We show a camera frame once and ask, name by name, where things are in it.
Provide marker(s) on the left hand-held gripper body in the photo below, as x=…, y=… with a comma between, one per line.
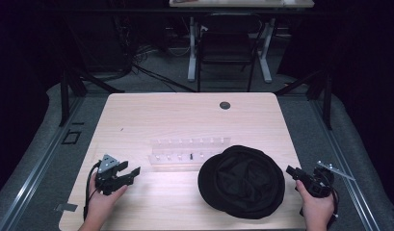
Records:
x=108, y=179

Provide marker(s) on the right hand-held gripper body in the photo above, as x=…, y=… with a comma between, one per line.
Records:
x=320, y=186

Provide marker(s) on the black hat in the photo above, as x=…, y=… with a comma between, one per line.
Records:
x=242, y=183

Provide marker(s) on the person's right hand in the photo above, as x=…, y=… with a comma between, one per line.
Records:
x=316, y=211

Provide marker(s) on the person's left hand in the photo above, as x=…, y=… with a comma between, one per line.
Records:
x=99, y=205

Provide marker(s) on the grey tape strip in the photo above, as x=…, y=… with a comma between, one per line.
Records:
x=66, y=207

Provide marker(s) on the clear acrylic peg rack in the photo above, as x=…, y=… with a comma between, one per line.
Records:
x=185, y=158

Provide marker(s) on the black tape square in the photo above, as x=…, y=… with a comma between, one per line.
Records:
x=71, y=137

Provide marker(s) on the short black tape strip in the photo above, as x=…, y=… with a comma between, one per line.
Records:
x=78, y=123

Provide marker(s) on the dark round table grommet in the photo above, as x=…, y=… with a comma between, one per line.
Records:
x=224, y=105

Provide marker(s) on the black chair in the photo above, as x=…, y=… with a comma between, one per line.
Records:
x=226, y=45

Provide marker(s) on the white-legged desk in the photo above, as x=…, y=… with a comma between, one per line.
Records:
x=239, y=3

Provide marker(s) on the aluminium floor rail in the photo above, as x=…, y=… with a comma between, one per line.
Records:
x=34, y=173
x=345, y=166

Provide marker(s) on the black metal frame stand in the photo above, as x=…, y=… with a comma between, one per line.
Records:
x=324, y=96
x=72, y=86

